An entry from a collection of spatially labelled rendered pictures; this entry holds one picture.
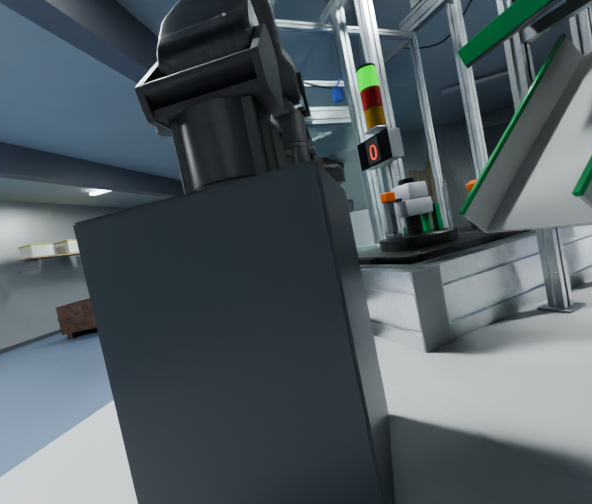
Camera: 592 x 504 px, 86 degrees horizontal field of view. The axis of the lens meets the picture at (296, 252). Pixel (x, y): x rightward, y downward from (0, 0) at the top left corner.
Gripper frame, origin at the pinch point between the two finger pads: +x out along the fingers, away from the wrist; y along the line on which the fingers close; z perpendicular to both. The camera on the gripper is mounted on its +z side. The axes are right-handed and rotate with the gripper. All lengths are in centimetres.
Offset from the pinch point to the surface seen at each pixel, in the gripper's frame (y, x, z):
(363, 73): 15.4, -34.3, 31.1
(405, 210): -3.5, 1.6, 18.2
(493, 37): -26.3, -14.0, 12.9
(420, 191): -4.0, -1.3, 22.1
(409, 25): 79, -100, 124
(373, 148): 16.4, -15.9, 30.7
